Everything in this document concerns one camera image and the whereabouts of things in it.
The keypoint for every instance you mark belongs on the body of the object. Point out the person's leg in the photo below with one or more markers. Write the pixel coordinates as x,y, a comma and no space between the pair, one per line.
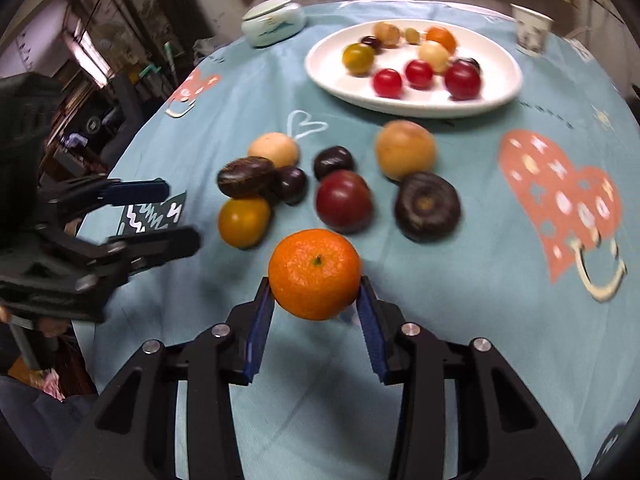
35,420

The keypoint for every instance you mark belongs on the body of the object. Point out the small orange mandarin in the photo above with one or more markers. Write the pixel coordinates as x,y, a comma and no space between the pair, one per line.
441,37

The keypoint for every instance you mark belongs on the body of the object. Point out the small red plum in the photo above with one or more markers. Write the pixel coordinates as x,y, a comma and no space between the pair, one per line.
387,83
419,73

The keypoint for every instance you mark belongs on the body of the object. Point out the large tan round fruit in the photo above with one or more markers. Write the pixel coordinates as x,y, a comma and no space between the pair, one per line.
405,150
275,149

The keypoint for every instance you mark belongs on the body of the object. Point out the light blue heart-print tablecloth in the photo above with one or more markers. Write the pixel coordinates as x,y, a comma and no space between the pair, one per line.
475,285

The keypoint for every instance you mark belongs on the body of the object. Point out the small tan round fruit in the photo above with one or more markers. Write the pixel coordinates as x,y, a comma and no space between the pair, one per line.
411,35

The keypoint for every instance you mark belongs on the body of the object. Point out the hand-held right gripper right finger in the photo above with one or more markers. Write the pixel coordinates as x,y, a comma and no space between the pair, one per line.
372,330

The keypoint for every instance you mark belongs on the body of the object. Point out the large orange mandarin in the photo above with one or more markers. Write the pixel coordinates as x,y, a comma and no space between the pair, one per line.
315,274

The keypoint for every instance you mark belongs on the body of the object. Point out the wrinkled dark passion fruit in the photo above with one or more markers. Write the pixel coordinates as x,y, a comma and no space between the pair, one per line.
246,177

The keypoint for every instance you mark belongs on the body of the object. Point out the teal plastic hook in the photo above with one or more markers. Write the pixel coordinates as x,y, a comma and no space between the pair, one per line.
150,68

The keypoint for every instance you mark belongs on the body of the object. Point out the dark chair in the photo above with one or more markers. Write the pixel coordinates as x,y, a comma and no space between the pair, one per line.
122,110

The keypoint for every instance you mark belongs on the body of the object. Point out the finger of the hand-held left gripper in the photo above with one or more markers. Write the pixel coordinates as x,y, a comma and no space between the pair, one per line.
135,192
160,246

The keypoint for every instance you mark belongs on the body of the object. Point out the yellow-orange tomato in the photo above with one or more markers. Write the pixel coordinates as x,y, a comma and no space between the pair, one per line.
244,222

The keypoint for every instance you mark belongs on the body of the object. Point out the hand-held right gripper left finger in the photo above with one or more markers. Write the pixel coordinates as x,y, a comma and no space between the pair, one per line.
257,330

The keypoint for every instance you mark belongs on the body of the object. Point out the pale green ceramic jar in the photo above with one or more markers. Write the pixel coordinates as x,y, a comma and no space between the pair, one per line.
272,22

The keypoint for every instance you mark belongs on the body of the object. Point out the striped tan round fruit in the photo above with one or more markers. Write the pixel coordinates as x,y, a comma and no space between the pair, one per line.
387,34

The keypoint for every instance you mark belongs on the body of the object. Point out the yellow green citrus fruit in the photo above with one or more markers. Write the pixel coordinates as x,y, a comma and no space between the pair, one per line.
358,58

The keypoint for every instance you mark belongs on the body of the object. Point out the printed paper cup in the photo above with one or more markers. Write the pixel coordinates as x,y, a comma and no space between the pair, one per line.
531,30

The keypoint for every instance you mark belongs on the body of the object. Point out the large red plum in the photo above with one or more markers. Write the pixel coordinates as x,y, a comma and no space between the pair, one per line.
462,82
344,201

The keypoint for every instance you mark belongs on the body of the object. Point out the person's left hand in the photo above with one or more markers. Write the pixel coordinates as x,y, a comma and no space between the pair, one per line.
52,329

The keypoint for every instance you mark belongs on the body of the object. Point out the dark purple plum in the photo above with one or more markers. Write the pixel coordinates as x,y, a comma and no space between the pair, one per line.
369,42
333,162
472,64
294,185

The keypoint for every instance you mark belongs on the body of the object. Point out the dark purple mangosteen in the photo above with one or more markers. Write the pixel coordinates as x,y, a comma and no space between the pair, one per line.
427,206

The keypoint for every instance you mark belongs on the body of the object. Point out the white oval plate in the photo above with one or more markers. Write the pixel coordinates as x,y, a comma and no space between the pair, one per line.
327,70

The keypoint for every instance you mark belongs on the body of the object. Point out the pale tan round fruit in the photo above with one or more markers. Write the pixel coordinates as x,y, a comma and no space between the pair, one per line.
432,55

